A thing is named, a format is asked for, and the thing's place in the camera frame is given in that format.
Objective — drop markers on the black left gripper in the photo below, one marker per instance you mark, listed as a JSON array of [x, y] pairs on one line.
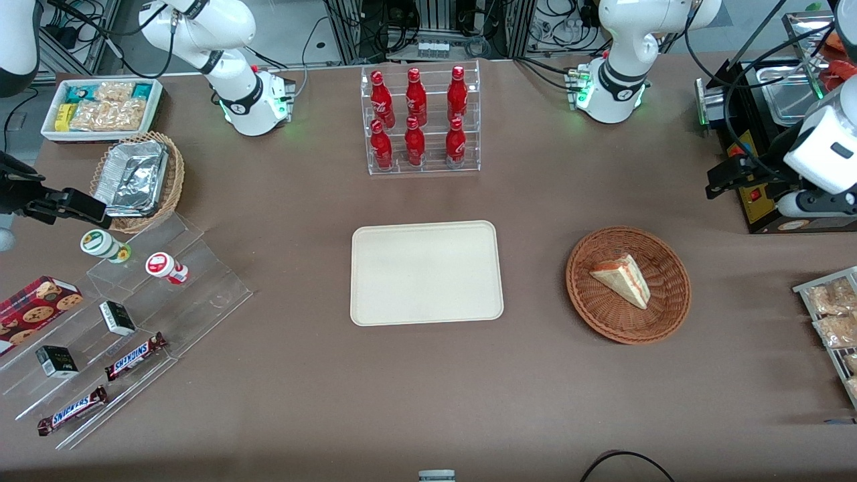
[[761, 173]]

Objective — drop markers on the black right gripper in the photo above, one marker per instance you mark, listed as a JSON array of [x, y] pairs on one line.
[[15, 195]]

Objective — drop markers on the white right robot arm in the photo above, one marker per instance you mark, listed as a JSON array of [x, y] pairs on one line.
[[234, 73]]

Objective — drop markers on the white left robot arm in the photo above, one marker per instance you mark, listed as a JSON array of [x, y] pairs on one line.
[[619, 47]]

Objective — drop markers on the light tan wicker basket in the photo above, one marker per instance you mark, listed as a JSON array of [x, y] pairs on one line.
[[175, 177]]

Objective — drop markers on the triangular wrapped sandwich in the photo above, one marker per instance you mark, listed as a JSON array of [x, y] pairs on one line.
[[626, 280]]

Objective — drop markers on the tray of packaged pastries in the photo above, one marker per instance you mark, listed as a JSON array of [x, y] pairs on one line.
[[803, 289]]

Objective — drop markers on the dark brown round wicker basket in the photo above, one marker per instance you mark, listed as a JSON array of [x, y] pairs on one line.
[[602, 314]]

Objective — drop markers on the beige rectangular serving tray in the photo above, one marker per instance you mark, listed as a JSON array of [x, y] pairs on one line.
[[426, 273]]

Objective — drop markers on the green lid yogurt cup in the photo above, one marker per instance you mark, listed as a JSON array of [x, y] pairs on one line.
[[100, 244]]

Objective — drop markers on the stacked aluminium foil containers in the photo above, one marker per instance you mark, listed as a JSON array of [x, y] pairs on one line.
[[132, 179]]

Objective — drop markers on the yellow snack packet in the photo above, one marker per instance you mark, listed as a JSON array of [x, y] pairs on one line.
[[65, 117]]

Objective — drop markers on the clear cracker bag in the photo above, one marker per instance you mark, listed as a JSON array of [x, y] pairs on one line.
[[110, 115], [115, 91]]

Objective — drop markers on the red lid yogurt cup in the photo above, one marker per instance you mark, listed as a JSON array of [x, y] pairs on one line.
[[163, 266]]

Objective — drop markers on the red tartan cookie box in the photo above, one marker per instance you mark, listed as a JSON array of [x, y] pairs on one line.
[[33, 309]]

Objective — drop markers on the teal snack packet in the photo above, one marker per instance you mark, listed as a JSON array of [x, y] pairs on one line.
[[80, 94], [141, 90]]

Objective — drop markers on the small black carton box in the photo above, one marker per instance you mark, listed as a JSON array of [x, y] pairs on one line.
[[57, 362], [117, 318]]

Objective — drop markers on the white rectangular snack bin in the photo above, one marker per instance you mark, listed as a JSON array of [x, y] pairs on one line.
[[154, 107]]

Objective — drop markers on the clear acrylic step stand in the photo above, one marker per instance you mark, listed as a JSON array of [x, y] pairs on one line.
[[194, 301]]

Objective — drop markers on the Snickers chocolate bar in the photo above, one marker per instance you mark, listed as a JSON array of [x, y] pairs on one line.
[[72, 410], [134, 357]]

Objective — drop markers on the clear pastry bag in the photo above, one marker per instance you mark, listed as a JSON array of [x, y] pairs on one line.
[[837, 331], [831, 298], [851, 363]]

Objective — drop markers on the red cola bottle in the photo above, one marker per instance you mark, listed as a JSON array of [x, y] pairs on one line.
[[381, 100], [416, 99], [455, 144], [414, 146], [457, 95], [381, 148]]

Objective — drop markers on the clear acrylic bottle rack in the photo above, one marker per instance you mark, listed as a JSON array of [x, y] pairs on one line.
[[428, 150]]

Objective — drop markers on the small grey device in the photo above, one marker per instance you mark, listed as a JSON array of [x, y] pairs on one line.
[[436, 476]]

